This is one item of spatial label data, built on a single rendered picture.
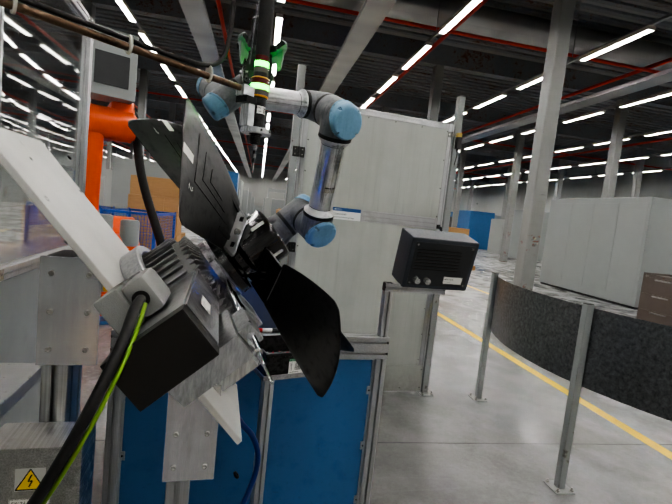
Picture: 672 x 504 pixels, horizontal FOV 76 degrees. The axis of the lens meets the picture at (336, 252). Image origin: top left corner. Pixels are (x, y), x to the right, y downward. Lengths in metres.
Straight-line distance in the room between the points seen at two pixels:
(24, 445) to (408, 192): 2.65
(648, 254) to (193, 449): 10.03
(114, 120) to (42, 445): 4.21
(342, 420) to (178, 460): 0.78
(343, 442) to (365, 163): 1.90
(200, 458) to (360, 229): 2.23
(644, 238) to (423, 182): 7.73
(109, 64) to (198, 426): 4.26
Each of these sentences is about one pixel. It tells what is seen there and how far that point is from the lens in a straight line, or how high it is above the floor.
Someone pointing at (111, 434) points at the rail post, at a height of 0.52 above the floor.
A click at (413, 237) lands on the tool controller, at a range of 1.49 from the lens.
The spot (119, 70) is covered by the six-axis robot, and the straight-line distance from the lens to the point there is 4.92.
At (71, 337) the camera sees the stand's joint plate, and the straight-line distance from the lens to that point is 0.94.
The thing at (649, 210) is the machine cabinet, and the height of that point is 1.98.
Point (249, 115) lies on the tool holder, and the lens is 1.04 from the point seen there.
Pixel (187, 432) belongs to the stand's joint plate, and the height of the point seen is 0.81.
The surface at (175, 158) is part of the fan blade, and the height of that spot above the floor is 1.36.
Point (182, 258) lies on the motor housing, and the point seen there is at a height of 1.16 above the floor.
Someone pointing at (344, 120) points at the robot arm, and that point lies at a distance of 1.45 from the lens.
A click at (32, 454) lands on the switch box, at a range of 0.94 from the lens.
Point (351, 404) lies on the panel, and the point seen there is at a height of 0.61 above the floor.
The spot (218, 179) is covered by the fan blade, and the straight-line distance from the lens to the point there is 0.77.
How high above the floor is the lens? 1.28
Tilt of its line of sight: 5 degrees down
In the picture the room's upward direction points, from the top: 6 degrees clockwise
